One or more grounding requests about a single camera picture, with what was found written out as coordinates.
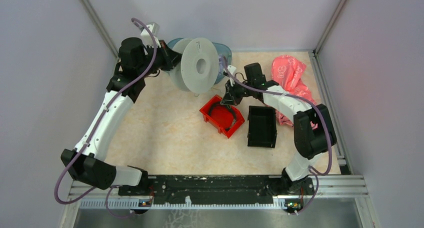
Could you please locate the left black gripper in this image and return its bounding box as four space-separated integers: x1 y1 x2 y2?
137 38 184 78

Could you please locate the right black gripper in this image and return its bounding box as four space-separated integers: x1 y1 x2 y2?
220 77 254 107

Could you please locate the grey plastic cable spool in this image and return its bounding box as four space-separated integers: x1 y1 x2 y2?
168 37 220 94

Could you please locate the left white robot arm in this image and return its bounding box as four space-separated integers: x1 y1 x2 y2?
60 37 182 195

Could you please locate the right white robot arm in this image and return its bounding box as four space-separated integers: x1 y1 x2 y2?
222 62 337 194

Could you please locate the red plastic bin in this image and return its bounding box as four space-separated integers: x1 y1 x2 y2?
199 95 245 139

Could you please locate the purple cloth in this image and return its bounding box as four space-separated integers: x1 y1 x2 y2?
218 55 228 76

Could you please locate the black plastic bin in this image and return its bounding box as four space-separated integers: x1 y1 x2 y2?
247 105 277 149

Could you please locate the teal plastic basin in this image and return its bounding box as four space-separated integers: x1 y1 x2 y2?
167 38 232 85

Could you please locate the pink patterned cloth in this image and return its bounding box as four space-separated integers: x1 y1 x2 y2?
270 54 321 127

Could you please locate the black cable coil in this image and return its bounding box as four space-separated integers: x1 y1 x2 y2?
207 101 239 130

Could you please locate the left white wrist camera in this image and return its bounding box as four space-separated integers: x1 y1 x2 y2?
140 22 160 46

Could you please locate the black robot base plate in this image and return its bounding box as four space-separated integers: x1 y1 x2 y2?
118 175 315 205

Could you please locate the grey slotted cable duct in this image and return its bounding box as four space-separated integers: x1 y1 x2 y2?
79 197 300 211

